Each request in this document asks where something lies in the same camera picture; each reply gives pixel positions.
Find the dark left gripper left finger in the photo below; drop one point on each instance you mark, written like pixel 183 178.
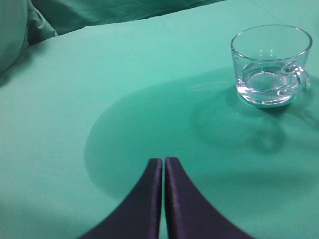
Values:
pixel 138 216

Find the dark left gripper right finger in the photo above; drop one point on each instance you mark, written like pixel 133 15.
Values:
pixel 188 214

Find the green table cloth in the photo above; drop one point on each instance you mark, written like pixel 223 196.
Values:
pixel 82 113

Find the clear glass mug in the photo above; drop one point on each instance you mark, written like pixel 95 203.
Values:
pixel 269 64

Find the green backdrop cloth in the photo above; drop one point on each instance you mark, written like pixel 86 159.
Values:
pixel 27 22

